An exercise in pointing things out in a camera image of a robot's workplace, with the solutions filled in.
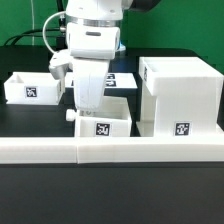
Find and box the white fiducial marker sheet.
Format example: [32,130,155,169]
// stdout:
[65,72,137,89]

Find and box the white drawer box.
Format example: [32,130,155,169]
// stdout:
[4,72,65,105]
[66,96,132,137]

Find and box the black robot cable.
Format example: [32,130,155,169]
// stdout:
[3,0,69,47]

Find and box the white rear drawer box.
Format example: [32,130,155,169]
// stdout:
[4,72,65,105]

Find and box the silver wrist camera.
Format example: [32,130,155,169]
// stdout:
[49,49,72,80]

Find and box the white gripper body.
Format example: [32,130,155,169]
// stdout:
[72,58,109,112]

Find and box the white drawer cabinet frame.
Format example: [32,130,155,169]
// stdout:
[137,57,224,137]

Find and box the white L-shaped fence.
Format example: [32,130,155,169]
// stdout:
[0,134,224,164]

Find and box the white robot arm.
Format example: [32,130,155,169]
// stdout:
[66,0,161,112]

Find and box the white front drawer box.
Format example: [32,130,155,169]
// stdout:
[66,96,132,137]

